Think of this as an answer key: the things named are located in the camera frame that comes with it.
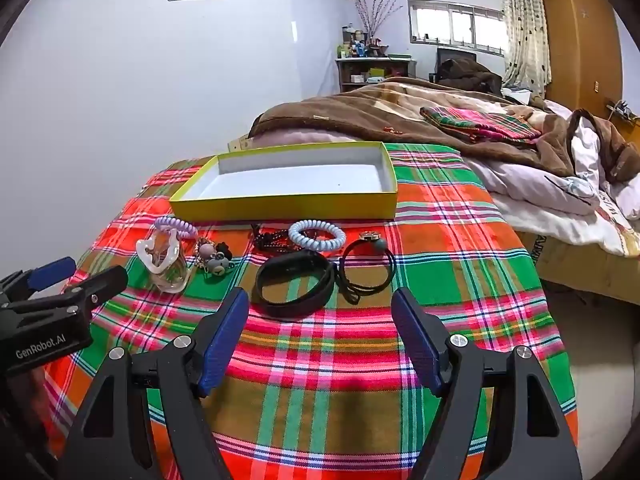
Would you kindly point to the patterned curtain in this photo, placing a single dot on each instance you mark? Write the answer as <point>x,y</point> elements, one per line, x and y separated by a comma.
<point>527,59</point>

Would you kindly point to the brown fleece blanket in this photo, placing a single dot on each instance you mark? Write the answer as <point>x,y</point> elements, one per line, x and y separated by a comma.
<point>390,112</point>

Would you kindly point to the pearly white hair claw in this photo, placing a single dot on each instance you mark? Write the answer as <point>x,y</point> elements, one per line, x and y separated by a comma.
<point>163,258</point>

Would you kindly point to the pink mattress pad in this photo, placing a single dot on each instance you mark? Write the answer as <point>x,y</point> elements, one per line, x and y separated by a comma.
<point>297,136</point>

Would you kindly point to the bead charm keychain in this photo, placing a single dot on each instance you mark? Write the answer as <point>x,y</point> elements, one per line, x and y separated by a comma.
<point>213,258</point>

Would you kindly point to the orange wooden wardrobe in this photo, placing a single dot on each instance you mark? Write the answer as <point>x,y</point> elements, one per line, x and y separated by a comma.
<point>585,59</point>

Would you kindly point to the wooden shelf unit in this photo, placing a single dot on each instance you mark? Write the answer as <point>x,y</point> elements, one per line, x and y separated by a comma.
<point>353,73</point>

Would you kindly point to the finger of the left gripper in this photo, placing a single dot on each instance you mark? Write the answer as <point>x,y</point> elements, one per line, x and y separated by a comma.
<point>98,289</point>
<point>21,285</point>

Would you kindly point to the wall socket plate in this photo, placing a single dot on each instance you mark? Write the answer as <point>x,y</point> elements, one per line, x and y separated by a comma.
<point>240,144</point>

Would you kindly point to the red green plaid cloth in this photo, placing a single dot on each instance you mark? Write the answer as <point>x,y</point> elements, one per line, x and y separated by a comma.
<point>333,395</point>

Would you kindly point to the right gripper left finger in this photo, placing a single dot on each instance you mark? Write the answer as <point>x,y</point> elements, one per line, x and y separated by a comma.
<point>111,436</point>

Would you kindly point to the window with bars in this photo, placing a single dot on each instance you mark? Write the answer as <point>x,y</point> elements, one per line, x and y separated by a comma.
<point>456,25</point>

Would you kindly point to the dark chair with clothes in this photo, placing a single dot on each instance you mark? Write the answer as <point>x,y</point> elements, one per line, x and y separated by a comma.
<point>460,69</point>

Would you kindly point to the white quilt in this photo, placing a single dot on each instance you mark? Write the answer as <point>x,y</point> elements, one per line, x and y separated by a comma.
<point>597,204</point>

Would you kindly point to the black wristband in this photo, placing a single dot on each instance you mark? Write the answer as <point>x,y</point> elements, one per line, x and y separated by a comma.
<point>293,265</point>

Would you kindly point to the dried branch bouquet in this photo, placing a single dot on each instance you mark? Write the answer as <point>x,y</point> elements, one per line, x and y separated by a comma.
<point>373,14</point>

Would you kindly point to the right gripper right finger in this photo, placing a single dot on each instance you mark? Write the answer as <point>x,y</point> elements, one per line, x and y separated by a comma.
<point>528,436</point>

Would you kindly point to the yellow shallow cardboard box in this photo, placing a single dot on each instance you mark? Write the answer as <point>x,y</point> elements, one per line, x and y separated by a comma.
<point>326,181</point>

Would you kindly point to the folded plaid cloth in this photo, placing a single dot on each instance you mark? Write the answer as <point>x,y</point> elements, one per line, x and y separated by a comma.
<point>475,126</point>

